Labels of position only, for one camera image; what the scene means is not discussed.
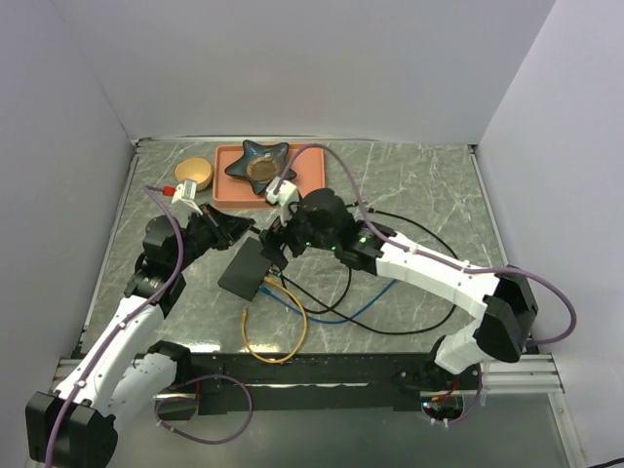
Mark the yellow wooden bowl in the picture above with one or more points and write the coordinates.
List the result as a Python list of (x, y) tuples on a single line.
[(198, 169)]

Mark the black network switch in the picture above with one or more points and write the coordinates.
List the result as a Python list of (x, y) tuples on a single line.
[(246, 271)]

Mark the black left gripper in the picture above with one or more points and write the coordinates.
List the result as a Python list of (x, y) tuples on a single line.
[(225, 228)]

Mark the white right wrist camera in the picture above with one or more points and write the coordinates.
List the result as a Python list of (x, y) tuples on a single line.
[(284, 195)]

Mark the salmon pink tray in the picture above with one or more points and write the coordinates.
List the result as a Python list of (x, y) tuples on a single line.
[(235, 193)]

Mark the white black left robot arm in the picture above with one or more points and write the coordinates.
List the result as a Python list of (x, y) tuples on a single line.
[(80, 422)]

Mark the blue star-shaped dish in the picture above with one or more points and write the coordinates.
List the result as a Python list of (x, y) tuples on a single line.
[(259, 164)]

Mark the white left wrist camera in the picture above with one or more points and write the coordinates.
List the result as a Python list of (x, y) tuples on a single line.
[(183, 194)]

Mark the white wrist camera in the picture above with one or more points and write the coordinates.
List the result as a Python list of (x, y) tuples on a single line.
[(183, 194), (284, 195)]

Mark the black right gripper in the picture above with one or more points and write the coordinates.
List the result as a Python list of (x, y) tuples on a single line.
[(273, 238)]

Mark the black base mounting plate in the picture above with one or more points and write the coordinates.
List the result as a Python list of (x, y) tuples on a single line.
[(226, 382)]

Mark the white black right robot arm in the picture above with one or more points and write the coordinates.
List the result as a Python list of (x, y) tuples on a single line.
[(500, 303)]

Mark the aluminium frame rail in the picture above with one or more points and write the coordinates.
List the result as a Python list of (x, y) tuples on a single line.
[(533, 374)]

